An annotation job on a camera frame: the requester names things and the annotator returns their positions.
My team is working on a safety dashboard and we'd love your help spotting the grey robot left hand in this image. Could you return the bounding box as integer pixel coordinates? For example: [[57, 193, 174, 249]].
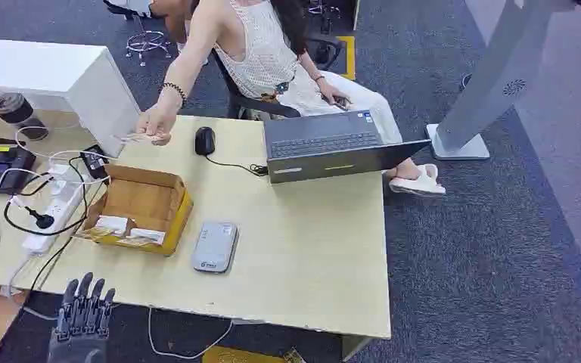
[[46, 271, 117, 363]]

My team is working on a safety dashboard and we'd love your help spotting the card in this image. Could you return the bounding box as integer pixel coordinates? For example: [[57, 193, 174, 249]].
[[120, 132, 169, 144]]

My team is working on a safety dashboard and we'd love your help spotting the stack of cards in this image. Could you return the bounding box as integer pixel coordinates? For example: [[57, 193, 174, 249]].
[[76, 215, 166, 247]]

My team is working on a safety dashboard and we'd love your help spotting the white power strip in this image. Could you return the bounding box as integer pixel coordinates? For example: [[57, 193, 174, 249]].
[[21, 164, 88, 256]]

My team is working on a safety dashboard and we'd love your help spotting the wooden card box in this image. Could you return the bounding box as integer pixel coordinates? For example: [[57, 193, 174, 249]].
[[76, 164, 194, 257]]

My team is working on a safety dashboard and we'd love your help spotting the grey card reader device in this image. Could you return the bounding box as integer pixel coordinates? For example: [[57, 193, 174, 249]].
[[191, 222, 240, 275]]

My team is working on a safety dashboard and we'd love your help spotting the black power adapter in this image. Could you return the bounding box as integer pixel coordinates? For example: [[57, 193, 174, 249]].
[[79, 144, 110, 180]]

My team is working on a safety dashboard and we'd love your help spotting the yellow box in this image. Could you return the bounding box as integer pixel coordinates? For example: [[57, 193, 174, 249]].
[[200, 346, 307, 363]]

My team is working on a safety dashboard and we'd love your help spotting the black computer mouse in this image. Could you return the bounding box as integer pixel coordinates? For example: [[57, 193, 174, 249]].
[[194, 126, 217, 157]]

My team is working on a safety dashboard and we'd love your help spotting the dark cup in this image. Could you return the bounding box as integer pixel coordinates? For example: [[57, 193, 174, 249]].
[[0, 92, 50, 141]]

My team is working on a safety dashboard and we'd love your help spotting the white cabinet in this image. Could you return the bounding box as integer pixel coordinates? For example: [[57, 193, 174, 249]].
[[0, 37, 142, 159]]

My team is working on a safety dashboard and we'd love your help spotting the black office chair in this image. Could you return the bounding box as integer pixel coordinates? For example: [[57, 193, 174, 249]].
[[209, 37, 344, 120]]

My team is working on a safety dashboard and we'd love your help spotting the chrome chair base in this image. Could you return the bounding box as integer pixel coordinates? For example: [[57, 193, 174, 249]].
[[125, 14, 172, 67]]

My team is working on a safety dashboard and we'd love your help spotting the dark laptop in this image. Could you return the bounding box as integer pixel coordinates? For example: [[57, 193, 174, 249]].
[[263, 109, 432, 185]]

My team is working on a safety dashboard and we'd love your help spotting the person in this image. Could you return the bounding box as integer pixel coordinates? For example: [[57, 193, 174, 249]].
[[135, 0, 447, 197]]

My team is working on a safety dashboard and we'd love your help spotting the grey floor stand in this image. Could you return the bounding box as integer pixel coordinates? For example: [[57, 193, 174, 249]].
[[425, 0, 581, 161]]

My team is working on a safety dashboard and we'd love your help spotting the white hanging cable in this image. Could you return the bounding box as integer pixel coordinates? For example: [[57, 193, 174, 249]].
[[148, 306, 235, 361]]

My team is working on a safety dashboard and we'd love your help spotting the black power cable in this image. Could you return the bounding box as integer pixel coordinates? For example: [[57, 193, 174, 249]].
[[3, 156, 108, 237]]

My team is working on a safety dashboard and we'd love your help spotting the black mouse cable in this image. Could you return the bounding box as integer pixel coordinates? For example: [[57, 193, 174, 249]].
[[204, 154, 270, 178]]

